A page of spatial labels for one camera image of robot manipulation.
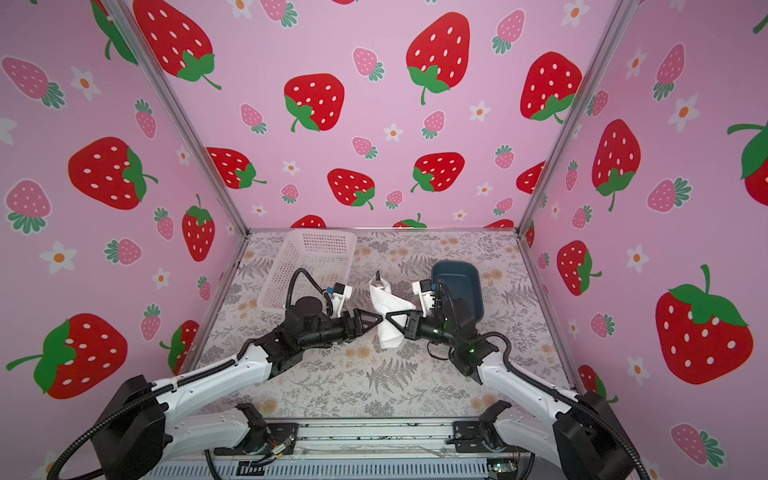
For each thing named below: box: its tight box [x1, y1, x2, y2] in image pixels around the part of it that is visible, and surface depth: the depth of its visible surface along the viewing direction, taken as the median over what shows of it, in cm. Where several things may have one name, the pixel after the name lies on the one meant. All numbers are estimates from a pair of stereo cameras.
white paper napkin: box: [370, 276, 416, 349], surface depth 75 cm
